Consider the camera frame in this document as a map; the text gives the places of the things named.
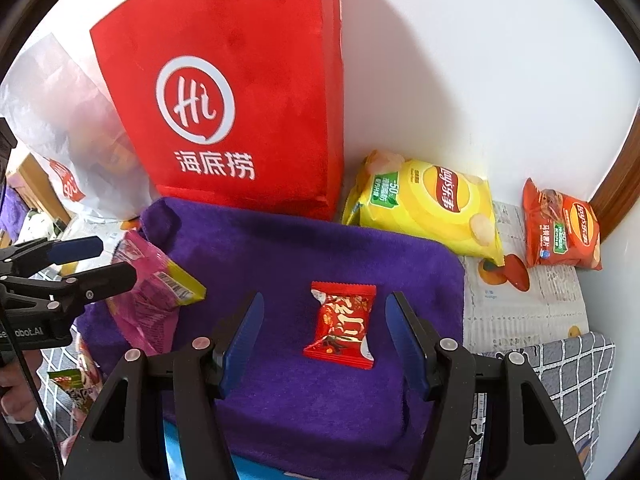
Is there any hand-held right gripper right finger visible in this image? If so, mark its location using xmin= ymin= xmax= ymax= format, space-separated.
xmin=384 ymin=291 xmax=587 ymax=480

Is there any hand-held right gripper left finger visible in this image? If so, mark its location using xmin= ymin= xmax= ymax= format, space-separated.
xmin=60 ymin=291 xmax=265 ymax=480

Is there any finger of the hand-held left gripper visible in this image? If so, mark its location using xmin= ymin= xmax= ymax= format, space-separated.
xmin=0 ymin=236 xmax=105 ymax=277
xmin=0 ymin=261 xmax=139 ymax=333

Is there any pink yellow-edged snack packet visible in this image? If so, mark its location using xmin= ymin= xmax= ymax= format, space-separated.
xmin=107 ymin=230 xmax=207 ymax=356

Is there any green snack packet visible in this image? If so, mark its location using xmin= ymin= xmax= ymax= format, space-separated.
xmin=48 ymin=367 xmax=103 ymax=413

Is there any red candy packet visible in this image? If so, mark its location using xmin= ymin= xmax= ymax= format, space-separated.
xmin=303 ymin=281 xmax=377 ymax=371

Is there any person's left hand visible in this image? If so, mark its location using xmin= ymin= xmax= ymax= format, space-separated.
xmin=0 ymin=350 xmax=44 ymax=442

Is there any purple cloth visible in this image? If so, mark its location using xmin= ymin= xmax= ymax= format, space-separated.
xmin=0 ymin=180 xmax=28 ymax=233

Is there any wooden box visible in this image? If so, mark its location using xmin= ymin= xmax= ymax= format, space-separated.
xmin=7 ymin=152 xmax=66 ymax=226

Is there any purple towel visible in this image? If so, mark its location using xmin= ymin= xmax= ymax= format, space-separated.
xmin=75 ymin=197 xmax=466 ymax=478

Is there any white printed sheet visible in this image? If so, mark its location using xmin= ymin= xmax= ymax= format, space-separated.
xmin=50 ymin=200 xmax=591 ymax=356

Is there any yellow chip bag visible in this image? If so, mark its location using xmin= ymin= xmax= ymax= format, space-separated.
xmin=341 ymin=150 xmax=505 ymax=267

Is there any white plastic bag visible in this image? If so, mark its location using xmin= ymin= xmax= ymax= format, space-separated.
xmin=0 ymin=32 xmax=161 ymax=221

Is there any grey checkered blanket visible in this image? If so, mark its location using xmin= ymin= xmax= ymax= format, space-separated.
xmin=40 ymin=325 xmax=617 ymax=480

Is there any orange chip bag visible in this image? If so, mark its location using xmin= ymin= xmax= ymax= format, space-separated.
xmin=522 ymin=177 xmax=602 ymax=272

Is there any red paper bag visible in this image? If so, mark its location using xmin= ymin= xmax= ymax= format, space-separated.
xmin=90 ymin=0 xmax=346 ymax=222

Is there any brown wooden door frame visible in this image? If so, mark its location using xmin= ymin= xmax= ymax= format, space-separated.
xmin=585 ymin=105 xmax=640 ymax=243

